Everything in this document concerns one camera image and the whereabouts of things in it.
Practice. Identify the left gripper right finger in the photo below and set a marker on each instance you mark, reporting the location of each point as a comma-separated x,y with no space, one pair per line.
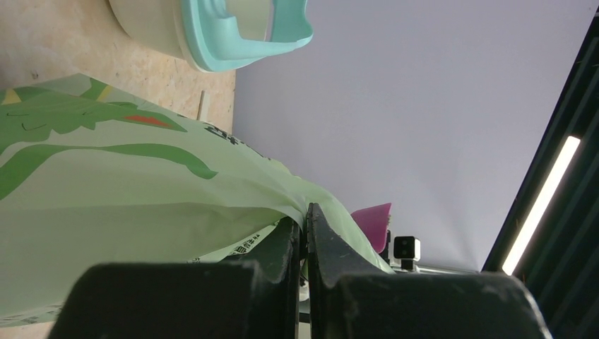
351,298

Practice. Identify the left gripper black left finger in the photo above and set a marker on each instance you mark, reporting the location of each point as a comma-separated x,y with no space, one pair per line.
255,296

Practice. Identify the purple plastic scoop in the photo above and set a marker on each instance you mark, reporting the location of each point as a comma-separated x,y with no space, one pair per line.
374,222

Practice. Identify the green litter bag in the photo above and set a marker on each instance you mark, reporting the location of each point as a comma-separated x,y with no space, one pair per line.
92,174

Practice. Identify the white bag clip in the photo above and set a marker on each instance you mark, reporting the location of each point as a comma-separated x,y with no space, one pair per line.
203,107

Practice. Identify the teal litter box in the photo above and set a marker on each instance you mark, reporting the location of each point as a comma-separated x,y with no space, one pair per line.
216,36

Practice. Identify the ceiling light strip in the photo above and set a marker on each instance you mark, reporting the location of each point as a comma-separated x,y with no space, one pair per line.
540,204

